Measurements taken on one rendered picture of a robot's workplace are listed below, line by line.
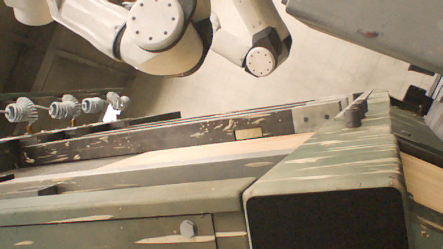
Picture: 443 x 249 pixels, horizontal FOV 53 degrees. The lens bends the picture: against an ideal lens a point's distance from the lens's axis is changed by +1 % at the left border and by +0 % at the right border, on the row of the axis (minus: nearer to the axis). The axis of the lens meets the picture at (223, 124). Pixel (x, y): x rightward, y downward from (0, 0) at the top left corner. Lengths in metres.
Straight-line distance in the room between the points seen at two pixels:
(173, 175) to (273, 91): 5.67
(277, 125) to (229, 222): 0.87
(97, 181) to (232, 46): 0.62
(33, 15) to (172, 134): 0.66
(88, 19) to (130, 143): 0.78
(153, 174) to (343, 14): 0.42
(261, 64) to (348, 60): 5.16
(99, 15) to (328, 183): 0.44
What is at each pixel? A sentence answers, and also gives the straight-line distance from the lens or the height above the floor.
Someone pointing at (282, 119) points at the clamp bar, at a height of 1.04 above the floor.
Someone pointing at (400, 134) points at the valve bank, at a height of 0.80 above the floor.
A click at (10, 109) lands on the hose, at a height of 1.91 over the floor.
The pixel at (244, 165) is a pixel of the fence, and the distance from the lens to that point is 0.61.
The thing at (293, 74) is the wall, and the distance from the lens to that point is 6.29.
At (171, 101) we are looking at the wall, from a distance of 6.71.
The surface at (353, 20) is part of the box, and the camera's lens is 0.32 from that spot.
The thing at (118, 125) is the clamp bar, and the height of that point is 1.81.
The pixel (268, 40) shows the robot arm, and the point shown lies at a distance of 1.12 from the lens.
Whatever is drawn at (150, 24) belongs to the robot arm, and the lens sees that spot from 0.59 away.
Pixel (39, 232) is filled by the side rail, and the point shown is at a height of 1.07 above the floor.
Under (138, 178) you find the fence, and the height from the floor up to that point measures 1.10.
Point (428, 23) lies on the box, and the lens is 0.32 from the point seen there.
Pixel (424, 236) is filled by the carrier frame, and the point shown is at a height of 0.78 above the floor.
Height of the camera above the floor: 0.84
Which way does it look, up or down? 16 degrees up
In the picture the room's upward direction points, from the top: 66 degrees counter-clockwise
